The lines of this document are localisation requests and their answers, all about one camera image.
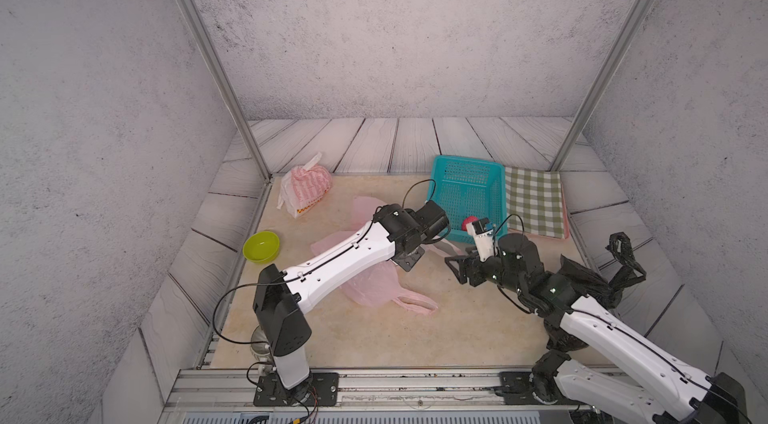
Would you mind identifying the aluminium frame post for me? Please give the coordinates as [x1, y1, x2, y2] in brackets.
[549, 0, 656, 172]
[175, 0, 272, 181]

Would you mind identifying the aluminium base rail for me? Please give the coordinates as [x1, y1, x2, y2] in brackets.
[160, 366, 592, 423]

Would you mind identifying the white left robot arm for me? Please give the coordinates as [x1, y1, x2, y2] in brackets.
[253, 200, 449, 390]

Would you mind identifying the right aluminium frame post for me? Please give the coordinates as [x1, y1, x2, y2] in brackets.
[549, 0, 656, 172]

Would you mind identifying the pink white striped tied bag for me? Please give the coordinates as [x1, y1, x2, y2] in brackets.
[277, 152, 332, 218]

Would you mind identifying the green white checkered cloth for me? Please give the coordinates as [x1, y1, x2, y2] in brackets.
[503, 167, 570, 240]

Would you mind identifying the pink plastic bag apple print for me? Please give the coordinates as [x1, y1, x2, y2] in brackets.
[310, 196, 438, 316]

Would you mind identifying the left aluminium frame post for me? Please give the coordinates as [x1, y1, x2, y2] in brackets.
[175, 0, 272, 181]

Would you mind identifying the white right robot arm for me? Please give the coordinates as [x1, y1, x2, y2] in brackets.
[445, 217, 750, 423]

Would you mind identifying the red apple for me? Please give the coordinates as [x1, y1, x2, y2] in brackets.
[461, 216, 478, 232]

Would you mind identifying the teal plastic perforated basket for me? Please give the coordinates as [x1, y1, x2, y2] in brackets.
[428, 155, 508, 244]

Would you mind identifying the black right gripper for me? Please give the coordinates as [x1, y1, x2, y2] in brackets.
[445, 244, 527, 298]

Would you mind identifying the green plastic bowl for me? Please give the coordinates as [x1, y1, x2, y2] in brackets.
[242, 231, 280, 264]

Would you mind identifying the silver ribbed metal cup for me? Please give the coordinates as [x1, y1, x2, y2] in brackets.
[250, 325, 273, 364]

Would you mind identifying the black plastic bag knotted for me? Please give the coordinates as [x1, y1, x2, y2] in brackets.
[544, 232, 647, 352]

